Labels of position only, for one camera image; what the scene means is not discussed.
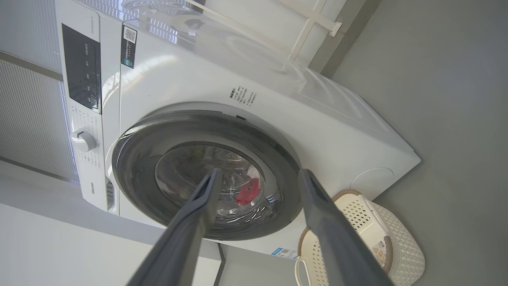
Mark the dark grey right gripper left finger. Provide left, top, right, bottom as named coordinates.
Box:
left=127, top=168, right=222, bottom=286

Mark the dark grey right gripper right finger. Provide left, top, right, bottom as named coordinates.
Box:
left=298, top=169, right=394, bottom=286

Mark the red number 23 jersey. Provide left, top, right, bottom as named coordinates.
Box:
left=235, top=179, right=261, bottom=206

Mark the black round glass washer door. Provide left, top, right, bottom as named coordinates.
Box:
left=112, top=110, right=303, bottom=241

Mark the cream laundry basket brown rim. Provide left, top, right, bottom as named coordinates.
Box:
left=294, top=189, right=426, bottom=286

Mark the white front-load washing machine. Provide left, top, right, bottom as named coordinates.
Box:
left=56, top=0, right=422, bottom=261

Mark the white barcode label sticker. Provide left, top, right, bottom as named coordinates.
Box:
left=371, top=238, right=389, bottom=267

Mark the blue energy label sticker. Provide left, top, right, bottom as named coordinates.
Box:
left=271, top=247, right=298, bottom=260

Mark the white control knob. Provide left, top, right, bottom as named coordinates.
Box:
left=71, top=129, right=98, bottom=153

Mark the black control display panel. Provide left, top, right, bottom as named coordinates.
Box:
left=61, top=23, right=102, bottom=114

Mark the black QR label sticker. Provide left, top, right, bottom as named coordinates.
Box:
left=121, top=25, right=138, bottom=69

